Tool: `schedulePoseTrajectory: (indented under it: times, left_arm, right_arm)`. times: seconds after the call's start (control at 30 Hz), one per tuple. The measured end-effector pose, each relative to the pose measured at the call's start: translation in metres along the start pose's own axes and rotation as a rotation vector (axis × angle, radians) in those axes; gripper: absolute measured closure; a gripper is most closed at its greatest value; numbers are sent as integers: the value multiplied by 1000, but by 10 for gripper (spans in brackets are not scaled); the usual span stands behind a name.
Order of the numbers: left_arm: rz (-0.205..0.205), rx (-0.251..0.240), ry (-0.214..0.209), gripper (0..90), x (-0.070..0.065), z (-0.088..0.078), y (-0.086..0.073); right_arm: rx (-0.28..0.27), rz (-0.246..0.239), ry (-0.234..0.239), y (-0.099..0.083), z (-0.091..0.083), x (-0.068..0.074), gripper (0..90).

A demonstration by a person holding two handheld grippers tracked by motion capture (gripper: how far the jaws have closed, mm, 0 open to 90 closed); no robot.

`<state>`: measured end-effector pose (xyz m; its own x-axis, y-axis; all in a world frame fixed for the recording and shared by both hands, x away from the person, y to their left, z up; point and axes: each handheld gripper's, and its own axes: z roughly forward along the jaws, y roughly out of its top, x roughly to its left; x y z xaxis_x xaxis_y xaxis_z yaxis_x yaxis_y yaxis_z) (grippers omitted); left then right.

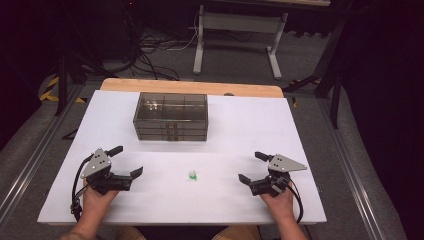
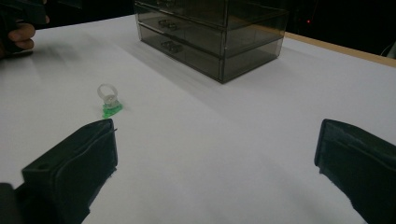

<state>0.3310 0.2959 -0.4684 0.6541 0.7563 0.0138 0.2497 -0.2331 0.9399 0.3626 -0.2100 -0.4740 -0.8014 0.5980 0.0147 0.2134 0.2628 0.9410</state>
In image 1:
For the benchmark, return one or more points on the yellow black floor tape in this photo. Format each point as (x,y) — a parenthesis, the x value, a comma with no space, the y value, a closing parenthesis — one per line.
(50,90)

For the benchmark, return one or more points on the white metal desk frame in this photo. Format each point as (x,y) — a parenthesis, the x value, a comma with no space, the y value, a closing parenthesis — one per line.
(240,22)

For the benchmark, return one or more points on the aluminium floor rail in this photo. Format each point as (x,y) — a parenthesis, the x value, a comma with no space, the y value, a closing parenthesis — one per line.
(350,173)
(33,163)

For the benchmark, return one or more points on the person's right hand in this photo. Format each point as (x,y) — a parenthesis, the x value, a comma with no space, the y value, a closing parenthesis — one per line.
(279,205)

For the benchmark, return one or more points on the smoky clear drawer organizer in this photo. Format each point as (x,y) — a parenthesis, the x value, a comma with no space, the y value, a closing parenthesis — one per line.
(170,111)

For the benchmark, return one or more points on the person's right leg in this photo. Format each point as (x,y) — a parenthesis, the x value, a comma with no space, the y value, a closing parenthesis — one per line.
(236,233)

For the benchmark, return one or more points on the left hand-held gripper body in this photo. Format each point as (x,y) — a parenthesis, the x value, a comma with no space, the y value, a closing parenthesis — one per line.
(97,165)

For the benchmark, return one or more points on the white table board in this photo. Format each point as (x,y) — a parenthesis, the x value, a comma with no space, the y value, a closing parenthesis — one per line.
(226,133)

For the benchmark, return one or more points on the person's left leg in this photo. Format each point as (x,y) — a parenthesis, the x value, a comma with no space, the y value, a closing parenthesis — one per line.
(131,234)

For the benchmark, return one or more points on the person's leg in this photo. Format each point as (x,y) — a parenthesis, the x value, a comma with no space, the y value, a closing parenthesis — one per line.
(131,234)
(236,233)

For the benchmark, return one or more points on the wooden table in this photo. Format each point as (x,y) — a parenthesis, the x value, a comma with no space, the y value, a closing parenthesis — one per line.
(186,87)

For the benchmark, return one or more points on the black metal stand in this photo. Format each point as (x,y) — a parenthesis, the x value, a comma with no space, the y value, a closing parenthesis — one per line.
(335,100)
(61,83)

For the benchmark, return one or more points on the small green white object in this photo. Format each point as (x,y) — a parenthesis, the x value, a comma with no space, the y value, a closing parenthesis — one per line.
(193,176)

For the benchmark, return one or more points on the dark round table grommet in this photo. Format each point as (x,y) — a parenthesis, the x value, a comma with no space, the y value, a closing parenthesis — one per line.
(228,94)

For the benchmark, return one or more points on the person's left hand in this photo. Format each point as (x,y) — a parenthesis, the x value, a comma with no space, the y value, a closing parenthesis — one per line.
(96,201)

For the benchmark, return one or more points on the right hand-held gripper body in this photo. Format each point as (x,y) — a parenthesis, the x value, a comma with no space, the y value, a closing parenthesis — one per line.
(285,164)

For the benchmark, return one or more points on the clear organizer drawer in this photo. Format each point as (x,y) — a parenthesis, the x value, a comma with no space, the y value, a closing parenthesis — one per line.
(156,137)

